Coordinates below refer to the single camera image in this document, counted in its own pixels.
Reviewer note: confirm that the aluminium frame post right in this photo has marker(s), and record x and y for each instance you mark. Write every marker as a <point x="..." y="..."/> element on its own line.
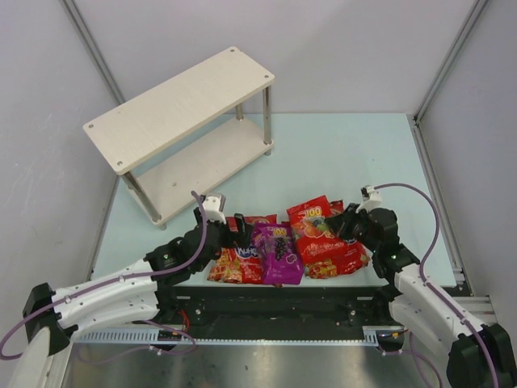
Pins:
<point x="467" y="27"/>

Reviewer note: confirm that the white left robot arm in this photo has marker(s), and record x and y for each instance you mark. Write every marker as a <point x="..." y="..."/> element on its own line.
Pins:
<point x="54" y="318"/>

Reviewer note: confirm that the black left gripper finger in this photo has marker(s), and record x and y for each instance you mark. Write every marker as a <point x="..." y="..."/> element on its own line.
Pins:
<point x="244" y="232"/>
<point x="231" y="234"/>

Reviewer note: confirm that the light wooden two-tier shelf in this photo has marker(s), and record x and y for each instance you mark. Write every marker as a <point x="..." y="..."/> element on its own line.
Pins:
<point x="189" y="133"/>

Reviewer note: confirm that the red matryoshka candy bag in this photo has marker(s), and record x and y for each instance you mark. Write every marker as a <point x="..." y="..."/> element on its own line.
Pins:
<point x="355" y="259"/>
<point x="237" y="265"/>

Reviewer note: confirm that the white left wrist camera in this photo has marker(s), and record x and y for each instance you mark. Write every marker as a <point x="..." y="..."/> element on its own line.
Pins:
<point x="213" y="204"/>

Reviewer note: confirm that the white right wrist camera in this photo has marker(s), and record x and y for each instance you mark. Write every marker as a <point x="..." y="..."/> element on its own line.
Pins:
<point x="371" y="199"/>

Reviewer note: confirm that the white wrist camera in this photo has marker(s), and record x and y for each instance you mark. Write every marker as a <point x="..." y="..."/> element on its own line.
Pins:
<point x="213" y="204"/>
<point x="371" y="199"/>

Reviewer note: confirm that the grey slotted cable duct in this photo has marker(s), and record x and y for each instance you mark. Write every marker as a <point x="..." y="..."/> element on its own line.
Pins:
<point x="226" y="335"/>

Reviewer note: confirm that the aluminium frame post left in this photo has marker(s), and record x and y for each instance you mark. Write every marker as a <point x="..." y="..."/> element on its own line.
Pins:
<point x="79" y="23"/>

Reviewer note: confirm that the aluminium frame rail right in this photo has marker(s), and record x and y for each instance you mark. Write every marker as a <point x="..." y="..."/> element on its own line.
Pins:
<point x="479" y="305"/>

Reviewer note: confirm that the red fruit candy bag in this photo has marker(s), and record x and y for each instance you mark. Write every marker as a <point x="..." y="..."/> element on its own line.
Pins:
<point x="314" y="240"/>

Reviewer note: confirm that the red matryoshka candy bag left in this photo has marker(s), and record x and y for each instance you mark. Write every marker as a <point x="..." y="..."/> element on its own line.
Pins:
<point x="237" y="265"/>

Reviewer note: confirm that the aluminium frame post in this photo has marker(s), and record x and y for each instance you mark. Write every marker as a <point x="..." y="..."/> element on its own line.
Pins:
<point x="79" y="23"/>
<point x="467" y="27"/>

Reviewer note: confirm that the red matryoshka candy bag right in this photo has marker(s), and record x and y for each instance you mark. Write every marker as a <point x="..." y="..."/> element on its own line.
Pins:
<point x="355" y="259"/>

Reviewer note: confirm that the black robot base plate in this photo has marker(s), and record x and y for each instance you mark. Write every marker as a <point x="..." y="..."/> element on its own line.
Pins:
<point x="355" y="305"/>

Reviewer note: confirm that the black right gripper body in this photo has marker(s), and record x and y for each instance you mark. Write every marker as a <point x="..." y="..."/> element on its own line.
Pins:
<point x="349" y="225"/>

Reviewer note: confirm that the purple grape candy bag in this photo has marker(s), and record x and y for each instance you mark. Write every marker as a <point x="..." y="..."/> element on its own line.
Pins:
<point x="277" y="251"/>

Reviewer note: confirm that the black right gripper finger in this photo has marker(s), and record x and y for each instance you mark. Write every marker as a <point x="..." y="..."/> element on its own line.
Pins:
<point x="349" y="212"/>
<point x="337" y="226"/>

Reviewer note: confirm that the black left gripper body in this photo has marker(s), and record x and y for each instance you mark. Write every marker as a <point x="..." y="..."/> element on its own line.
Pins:
<point x="228" y="233"/>

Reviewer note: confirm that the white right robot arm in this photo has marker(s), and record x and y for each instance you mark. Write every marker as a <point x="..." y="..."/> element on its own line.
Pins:
<point x="478" y="354"/>

